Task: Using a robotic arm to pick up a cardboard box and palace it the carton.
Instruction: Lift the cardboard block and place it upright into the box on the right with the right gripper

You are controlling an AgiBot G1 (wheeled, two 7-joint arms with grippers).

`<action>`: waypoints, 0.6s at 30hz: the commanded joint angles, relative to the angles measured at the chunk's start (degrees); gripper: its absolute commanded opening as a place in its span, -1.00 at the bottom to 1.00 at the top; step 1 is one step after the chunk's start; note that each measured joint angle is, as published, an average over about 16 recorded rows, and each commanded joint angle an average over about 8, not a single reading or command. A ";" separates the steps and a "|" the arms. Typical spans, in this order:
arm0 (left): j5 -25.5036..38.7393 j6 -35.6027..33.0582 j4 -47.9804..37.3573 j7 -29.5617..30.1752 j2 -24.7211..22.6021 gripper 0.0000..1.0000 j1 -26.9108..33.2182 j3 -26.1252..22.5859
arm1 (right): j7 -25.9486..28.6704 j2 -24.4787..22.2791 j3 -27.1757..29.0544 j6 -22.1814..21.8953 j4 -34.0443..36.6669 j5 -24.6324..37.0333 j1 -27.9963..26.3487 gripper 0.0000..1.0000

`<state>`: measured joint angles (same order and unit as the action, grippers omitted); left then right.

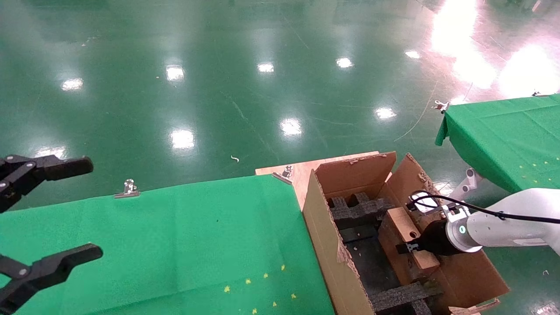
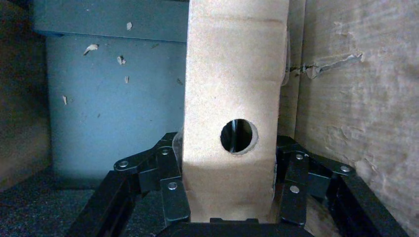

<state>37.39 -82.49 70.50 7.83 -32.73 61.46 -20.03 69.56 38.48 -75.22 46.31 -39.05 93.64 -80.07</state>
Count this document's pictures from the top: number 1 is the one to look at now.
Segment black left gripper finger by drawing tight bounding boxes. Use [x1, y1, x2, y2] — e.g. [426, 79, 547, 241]
[0, 154, 95, 215]
[0, 244, 104, 315]

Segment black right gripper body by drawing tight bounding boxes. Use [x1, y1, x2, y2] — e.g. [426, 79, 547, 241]
[419, 220, 454, 257]

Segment small cardboard box with hole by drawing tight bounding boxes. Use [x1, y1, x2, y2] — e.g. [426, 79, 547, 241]
[378, 206, 441, 283]

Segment large open cardboard carton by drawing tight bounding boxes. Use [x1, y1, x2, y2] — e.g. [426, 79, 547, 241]
[302, 151, 510, 315]

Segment black foam base sheet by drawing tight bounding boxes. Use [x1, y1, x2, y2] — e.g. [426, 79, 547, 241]
[339, 225, 416, 300]

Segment white metal table leg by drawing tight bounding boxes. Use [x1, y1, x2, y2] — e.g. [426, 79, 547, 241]
[446, 168, 484, 202]

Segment green table cloth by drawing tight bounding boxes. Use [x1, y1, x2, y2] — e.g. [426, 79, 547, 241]
[0, 174, 337, 315]
[435, 94, 560, 195]

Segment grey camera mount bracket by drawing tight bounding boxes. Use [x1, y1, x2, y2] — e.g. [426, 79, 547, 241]
[440, 203, 472, 224]

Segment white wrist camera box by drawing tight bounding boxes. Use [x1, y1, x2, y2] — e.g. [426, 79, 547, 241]
[409, 190, 440, 215]

